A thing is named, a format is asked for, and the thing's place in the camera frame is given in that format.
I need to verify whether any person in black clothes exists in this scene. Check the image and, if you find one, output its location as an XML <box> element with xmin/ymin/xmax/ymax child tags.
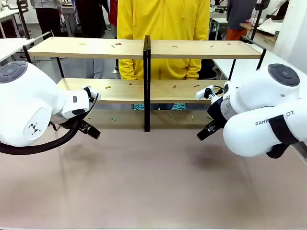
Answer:
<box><xmin>75</xmin><ymin>0</ymin><xmax>107</xmax><ymax>39</ymax></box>

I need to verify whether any black arm cable sleeve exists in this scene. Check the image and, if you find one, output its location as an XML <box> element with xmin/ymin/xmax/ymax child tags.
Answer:
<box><xmin>265</xmin><ymin>115</ymin><xmax>300</xmax><ymax>159</ymax></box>
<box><xmin>0</xmin><ymin>95</ymin><xmax>99</xmax><ymax>155</ymax></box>

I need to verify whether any black stand pole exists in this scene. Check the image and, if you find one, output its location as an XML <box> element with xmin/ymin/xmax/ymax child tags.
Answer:
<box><xmin>249</xmin><ymin>0</ymin><xmax>265</xmax><ymax>42</ymax></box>

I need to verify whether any black stool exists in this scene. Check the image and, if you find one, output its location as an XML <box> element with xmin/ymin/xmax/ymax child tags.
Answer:
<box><xmin>199</xmin><ymin>58</ymin><xmax>227</xmax><ymax>81</ymax></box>

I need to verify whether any person in yellow hoodie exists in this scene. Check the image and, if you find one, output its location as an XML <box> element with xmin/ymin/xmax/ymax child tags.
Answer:
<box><xmin>117</xmin><ymin>0</ymin><xmax>211</xmax><ymax>81</ymax></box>

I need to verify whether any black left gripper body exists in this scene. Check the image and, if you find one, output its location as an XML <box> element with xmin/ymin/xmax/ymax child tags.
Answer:
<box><xmin>77</xmin><ymin>118</ymin><xmax>91</xmax><ymax>131</ymax></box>

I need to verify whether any white background table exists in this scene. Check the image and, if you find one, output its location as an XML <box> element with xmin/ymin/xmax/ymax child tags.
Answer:
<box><xmin>209</xmin><ymin>16</ymin><xmax>229</xmax><ymax>41</ymax></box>

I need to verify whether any person in orange trousers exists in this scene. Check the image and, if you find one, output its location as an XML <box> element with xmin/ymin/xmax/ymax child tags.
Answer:
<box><xmin>226</xmin><ymin>0</ymin><xmax>253</xmax><ymax>41</ymax></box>

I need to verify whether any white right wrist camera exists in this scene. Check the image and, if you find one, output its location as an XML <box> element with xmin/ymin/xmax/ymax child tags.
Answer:
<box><xmin>195</xmin><ymin>84</ymin><xmax>225</xmax><ymax>101</ymax></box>

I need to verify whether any black office chair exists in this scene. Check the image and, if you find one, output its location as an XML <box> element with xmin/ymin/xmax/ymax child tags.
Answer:
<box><xmin>15</xmin><ymin>0</ymin><xmax>32</xmax><ymax>40</ymax></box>

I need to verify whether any grey background desk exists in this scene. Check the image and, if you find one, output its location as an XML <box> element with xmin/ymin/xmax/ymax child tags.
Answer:
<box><xmin>59</xmin><ymin>6</ymin><xmax>79</xmax><ymax>36</ymax></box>

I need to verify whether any person in black trousers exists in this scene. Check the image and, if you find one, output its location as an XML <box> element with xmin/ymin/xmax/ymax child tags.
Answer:
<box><xmin>30</xmin><ymin>0</ymin><xmax>64</xmax><ymax>38</ymax></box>

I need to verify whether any black left arm cable sleeve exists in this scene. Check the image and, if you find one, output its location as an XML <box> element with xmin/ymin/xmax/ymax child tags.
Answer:
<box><xmin>0</xmin><ymin>95</ymin><xmax>99</xmax><ymax>155</ymax></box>

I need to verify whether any white background desk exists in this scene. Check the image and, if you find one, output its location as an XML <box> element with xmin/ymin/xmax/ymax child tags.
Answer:
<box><xmin>0</xmin><ymin>9</ymin><xmax>20</xmax><ymax>39</ymax></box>

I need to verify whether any black right arm cable sleeve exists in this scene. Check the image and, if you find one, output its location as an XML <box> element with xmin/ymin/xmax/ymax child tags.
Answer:
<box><xmin>265</xmin><ymin>115</ymin><xmax>300</xmax><ymax>159</ymax></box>

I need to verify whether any wooden background desk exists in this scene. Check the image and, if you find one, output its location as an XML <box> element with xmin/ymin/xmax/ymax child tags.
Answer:
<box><xmin>239</xmin><ymin>23</ymin><xmax>277</xmax><ymax>45</ymax></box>

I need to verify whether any white side table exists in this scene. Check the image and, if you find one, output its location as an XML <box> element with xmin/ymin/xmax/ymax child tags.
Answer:
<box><xmin>0</xmin><ymin>31</ymin><xmax>52</xmax><ymax>67</ymax></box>

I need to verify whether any large white table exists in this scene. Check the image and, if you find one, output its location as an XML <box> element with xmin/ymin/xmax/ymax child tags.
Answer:
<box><xmin>213</xmin><ymin>49</ymin><xmax>307</xmax><ymax>81</ymax></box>

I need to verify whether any wooden shelf unit black frame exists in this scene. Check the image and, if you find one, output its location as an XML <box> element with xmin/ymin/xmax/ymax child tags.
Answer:
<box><xmin>23</xmin><ymin>35</ymin><xmax>148</xmax><ymax>133</ymax></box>
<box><xmin>146</xmin><ymin>35</ymin><xmax>267</xmax><ymax>133</ymax></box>

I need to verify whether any person in red top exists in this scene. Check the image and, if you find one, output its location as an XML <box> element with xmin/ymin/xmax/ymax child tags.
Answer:
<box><xmin>108</xmin><ymin>0</ymin><xmax>118</xmax><ymax>27</ymax></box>

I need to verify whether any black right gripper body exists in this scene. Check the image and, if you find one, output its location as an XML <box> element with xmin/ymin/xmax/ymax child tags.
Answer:
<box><xmin>206</xmin><ymin>95</ymin><xmax>229</xmax><ymax>129</ymax></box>

